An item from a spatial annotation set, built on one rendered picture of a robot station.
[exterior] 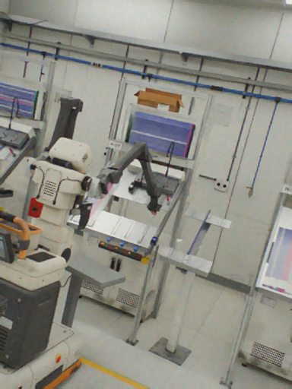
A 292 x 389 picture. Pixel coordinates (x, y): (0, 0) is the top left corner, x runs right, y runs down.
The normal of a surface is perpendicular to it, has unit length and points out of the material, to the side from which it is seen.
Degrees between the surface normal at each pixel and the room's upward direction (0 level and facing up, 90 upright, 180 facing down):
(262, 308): 90
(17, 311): 90
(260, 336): 90
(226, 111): 90
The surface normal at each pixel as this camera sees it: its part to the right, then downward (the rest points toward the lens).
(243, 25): -0.35, 0.08
